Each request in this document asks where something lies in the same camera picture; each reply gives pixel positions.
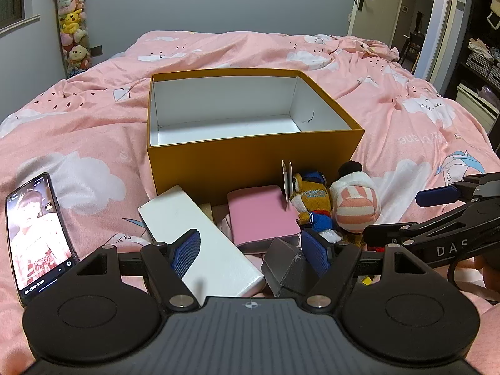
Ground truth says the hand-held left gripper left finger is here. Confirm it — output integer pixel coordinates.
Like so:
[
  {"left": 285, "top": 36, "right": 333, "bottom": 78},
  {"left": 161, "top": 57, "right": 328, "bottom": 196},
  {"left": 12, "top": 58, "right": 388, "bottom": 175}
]
[{"left": 74, "top": 228, "right": 202, "bottom": 309}]

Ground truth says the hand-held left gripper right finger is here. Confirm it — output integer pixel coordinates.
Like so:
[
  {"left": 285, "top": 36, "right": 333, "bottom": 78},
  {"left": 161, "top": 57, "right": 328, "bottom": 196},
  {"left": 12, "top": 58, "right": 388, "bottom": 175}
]
[{"left": 301, "top": 227, "right": 427, "bottom": 309}]

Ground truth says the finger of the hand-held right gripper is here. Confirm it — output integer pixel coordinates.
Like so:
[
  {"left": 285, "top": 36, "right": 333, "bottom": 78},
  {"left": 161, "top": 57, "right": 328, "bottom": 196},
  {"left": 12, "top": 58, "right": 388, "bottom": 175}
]
[
  {"left": 415, "top": 172, "right": 500, "bottom": 208},
  {"left": 363, "top": 221, "right": 431, "bottom": 248}
]

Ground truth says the white rectangular box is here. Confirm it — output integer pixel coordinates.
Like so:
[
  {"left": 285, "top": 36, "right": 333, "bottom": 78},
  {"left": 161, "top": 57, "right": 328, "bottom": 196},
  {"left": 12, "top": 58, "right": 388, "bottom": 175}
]
[{"left": 137, "top": 185, "right": 266, "bottom": 299}]

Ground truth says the pink case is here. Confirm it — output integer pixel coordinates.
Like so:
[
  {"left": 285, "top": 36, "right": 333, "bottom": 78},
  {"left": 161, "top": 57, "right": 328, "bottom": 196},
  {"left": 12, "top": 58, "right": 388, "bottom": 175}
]
[{"left": 227, "top": 184, "right": 301, "bottom": 254}]

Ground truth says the orange cardboard box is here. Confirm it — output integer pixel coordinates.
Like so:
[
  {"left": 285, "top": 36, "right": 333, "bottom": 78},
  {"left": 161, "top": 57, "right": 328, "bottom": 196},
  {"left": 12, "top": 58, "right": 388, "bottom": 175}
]
[{"left": 146, "top": 68, "right": 366, "bottom": 206}]

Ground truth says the grey box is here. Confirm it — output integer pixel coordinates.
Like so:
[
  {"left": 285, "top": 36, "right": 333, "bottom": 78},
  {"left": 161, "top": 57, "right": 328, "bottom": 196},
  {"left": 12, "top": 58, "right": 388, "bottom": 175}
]
[{"left": 260, "top": 237, "right": 319, "bottom": 298}]

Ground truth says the pink striped plush toy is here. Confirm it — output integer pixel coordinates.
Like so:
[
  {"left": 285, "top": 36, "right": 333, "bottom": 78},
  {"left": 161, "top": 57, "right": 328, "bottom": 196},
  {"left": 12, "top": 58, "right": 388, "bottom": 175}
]
[{"left": 329, "top": 160, "right": 381, "bottom": 248}]

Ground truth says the orange tiger plush toy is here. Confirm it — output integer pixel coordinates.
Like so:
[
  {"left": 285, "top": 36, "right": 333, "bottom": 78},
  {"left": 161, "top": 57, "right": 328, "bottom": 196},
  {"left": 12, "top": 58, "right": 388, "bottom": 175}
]
[{"left": 289, "top": 170, "right": 344, "bottom": 243}]

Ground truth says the white paper hang tag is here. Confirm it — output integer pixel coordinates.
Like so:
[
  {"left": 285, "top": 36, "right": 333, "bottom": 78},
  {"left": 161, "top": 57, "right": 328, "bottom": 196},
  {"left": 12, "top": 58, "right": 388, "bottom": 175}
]
[{"left": 281, "top": 160, "right": 294, "bottom": 204}]

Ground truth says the checked storage basket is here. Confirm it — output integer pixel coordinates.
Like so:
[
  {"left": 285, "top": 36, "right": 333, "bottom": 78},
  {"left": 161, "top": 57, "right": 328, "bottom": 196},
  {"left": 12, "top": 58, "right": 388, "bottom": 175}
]
[{"left": 467, "top": 51, "right": 494, "bottom": 79}]

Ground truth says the black smartphone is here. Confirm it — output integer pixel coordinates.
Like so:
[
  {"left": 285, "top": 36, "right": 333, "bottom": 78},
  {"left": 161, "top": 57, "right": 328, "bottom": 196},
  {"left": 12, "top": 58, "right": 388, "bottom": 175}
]
[{"left": 5, "top": 172, "right": 81, "bottom": 307}]

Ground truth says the dark wooden chair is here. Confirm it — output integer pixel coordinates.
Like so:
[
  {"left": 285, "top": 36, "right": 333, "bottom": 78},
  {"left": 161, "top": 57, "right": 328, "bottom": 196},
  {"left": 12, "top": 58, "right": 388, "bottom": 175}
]
[{"left": 402, "top": 12, "right": 426, "bottom": 68}]

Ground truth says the pink cloud print blanket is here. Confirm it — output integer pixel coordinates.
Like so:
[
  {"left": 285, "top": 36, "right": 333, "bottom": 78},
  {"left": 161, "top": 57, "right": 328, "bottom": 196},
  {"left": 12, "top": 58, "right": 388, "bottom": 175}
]
[{"left": 0, "top": 30, "right": 500, "bottom": 375}]

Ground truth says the dark storage shelf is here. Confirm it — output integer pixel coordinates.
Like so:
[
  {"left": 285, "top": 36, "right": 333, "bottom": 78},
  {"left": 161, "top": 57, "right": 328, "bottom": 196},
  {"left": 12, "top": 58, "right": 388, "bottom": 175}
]
[{"left": 455, "top": 0, "right": 500, "bottom": 133}]

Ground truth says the grey door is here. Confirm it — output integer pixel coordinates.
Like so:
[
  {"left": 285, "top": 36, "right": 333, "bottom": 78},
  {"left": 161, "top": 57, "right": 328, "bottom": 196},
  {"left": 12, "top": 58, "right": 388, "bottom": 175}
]
[{"left": 347, "top": 0, "right": 407, "bottom": 48}]

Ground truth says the clear tube of plush toys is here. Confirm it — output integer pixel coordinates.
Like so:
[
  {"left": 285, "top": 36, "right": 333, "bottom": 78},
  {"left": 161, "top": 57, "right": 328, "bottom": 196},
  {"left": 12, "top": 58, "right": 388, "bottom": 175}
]
[{"left": 51, "top": 0, "right": 94, "bottom": 80}]

